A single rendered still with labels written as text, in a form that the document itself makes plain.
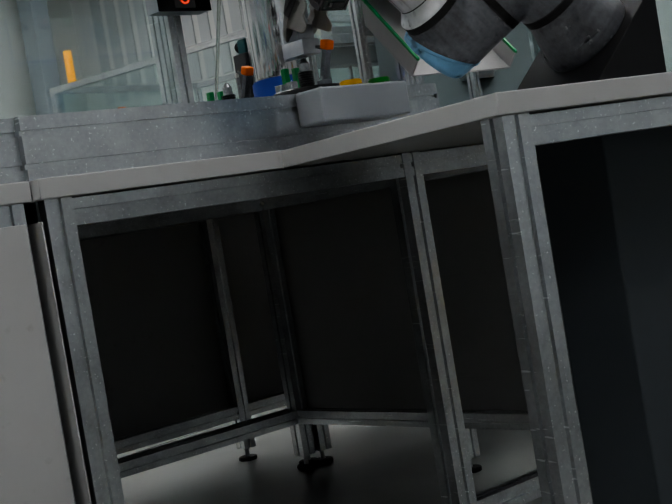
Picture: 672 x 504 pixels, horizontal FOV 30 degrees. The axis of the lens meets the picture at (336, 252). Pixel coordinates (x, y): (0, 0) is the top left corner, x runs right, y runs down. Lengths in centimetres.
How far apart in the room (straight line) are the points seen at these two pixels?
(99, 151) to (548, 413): 80
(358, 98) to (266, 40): 124
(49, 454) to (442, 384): 78
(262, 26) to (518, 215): 191
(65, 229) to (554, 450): 75
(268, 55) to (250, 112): 128
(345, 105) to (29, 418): 78
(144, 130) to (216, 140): 14
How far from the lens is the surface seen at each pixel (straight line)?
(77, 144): 195
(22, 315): 181
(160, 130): 203
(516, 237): 162
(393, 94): 227
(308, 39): 245
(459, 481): 232
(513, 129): 162
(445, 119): 168
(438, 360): 228
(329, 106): 216
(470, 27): 201
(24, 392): 181
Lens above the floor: 74
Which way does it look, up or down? 2 degrees down
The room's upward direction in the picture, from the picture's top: 9 degrees counter-clockwise
